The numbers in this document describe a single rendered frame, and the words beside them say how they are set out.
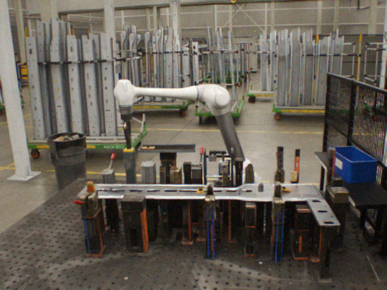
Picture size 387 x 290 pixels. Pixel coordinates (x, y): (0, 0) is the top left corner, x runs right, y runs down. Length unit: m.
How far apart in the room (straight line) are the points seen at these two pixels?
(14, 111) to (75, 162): 1.29
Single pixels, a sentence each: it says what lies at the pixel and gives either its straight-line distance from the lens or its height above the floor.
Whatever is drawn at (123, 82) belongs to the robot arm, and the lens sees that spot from 2.33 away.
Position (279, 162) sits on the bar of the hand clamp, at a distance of 2.22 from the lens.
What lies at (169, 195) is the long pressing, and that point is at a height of 1.00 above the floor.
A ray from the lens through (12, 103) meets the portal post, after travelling 5.58.
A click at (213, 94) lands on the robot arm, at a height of 1.51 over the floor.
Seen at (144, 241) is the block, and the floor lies 0.79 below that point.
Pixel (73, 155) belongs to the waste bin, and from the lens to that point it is 4.76.
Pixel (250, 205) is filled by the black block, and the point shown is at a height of 0.99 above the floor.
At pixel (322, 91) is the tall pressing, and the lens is 9.11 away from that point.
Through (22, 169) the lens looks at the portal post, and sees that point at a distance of 5.79.
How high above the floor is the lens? 1.82
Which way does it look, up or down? 16 degrees down
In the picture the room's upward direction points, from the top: 2 degrees counter-clockwise
